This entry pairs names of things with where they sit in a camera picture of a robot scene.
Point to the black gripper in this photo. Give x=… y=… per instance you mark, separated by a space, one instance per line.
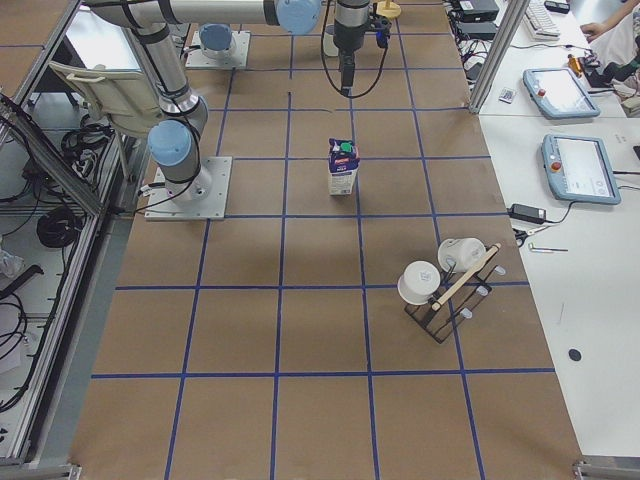
x=346 y=36

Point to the blue white milk carton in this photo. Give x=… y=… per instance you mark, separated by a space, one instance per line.
x=343 y=164

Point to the white cup on rack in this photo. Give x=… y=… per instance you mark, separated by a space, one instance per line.
x=458 y=255
x=418 y=282

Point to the wooden mug tree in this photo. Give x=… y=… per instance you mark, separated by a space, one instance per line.
x=388 y=8

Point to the upper teach pendant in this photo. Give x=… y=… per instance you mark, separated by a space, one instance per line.
x=559 y=94

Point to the teach pendant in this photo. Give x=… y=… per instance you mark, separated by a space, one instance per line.
x=578 y=169
x=559 y=94

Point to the black power brick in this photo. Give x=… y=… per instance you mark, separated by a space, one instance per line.
x=527 y=213

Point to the scissors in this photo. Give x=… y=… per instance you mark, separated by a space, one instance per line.
x=521 y=235

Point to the lower teach pendant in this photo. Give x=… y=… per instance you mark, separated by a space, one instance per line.
x=578 y=169

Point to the allen key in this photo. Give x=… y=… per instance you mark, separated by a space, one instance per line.
x=547 y=250

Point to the black round cap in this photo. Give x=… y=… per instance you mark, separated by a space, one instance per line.
x=574 y=355

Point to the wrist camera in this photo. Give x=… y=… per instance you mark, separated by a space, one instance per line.
x=380 y=26

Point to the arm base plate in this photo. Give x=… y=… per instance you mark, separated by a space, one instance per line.
x=204 y=198
x=199 y=56

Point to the aluminium frame post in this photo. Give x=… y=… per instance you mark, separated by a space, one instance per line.
x=512 y=16

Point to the black wire cup rack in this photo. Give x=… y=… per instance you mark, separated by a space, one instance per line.
x=440 y=319

